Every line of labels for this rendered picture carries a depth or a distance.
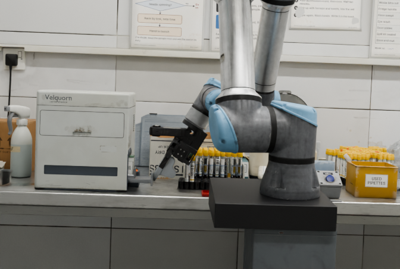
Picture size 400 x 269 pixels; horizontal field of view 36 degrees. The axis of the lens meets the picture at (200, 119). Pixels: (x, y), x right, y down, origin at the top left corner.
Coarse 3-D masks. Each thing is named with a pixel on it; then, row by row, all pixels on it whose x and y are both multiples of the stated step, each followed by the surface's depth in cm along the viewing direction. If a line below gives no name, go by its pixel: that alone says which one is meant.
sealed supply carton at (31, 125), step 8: (0, 120) 219; (16, 120) 221; (32, 120) 224; (0, 128) 216; (32, 128) 220; (0, 136) 216; (8, 136) 216; (32, 136) 220; (0, 144) 216; (8, 144) 216; (32, 144) 220; (0, 152) 216; (8, 152) 216; (32, 152) 221; (0, 160) 216; (8, 160) 216; (32, 160) 221; (8, 168) 216; (32, 168) 222
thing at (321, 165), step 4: (316, 160) 201; (320, 160) 201; (316, 164) 197; (320, 164) 197; (324, 164) 198; (328, 164) 198; (332, 164) 198; (316, 168) 197; (320, 168) 198; (324, 168) 198; (328, 168) 198; (332, 168) 198
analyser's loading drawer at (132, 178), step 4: (152, 172) 188; (128, 176) 186; (132, 176) 186; (136, 176) 191; (140, 176) 192; (144, 176) 192; (148, 176) 192; (152, 176) 186; (128, 180) 186; (132, 180) 186; (136, 180) 186; (140, 180) 186; (144, 180) 186; (148, 180) 186; (152, 180) 186; (152, 184) 187
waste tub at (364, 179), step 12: (348, 168) 201; (360, 168) 191; (372, 168) 191; (384, 168) 191; (396, 168) 190; (348, 180) 200; (360, 180) 191; (372, 180) 191; (384, 180) 191; (396, 180) 191; (348, 192) 200; (360, 192) 191; (372, 192) 191; (384, 192) 191
